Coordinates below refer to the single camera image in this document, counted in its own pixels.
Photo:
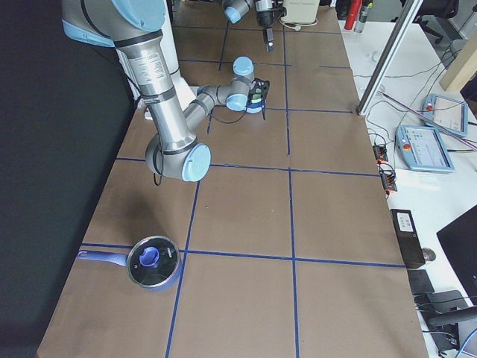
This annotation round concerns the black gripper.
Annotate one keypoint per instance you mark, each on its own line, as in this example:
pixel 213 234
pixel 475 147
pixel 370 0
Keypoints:
pixel 263 112
pixel 264 16

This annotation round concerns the green bowl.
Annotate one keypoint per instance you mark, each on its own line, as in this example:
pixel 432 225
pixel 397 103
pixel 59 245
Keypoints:
pixel 256 97

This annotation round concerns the blue bowl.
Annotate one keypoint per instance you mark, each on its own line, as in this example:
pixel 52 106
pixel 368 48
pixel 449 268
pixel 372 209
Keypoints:
pixel 254 108

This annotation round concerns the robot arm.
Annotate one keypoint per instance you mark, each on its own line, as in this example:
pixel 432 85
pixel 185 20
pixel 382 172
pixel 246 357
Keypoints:
pixel 174 152
pixel 235 10

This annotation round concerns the silver toaster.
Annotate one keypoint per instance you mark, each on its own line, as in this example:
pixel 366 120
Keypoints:
pixel 300 12

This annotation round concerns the red bottle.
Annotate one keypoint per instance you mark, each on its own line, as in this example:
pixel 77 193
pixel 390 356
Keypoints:
pixel 352 14

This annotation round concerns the near teach pendant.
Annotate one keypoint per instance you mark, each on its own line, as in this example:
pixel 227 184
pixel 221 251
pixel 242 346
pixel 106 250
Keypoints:
pixel 422 149

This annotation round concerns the teach pendant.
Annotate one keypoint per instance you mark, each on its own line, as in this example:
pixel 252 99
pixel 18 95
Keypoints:
pixel 447 112
pixel 422 149

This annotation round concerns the far teach pendant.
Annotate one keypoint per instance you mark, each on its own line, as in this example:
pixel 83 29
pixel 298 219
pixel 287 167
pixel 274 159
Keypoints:
pixel 447 112

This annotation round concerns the blue saucepan with lid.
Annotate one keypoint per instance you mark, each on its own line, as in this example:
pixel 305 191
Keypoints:
pixel 154 263

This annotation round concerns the black box with label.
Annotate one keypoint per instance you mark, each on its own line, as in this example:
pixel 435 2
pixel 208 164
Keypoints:
pixel 407 238

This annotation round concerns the white power plug with cable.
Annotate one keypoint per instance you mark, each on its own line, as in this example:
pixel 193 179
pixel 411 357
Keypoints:
pixel 293 26

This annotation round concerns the white pedestal column with base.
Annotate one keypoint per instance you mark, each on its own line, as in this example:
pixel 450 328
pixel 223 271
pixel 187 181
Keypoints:
pixel 152 58

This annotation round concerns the aluminium frame post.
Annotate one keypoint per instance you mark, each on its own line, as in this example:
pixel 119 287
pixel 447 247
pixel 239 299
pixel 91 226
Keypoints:
pixel 405 19

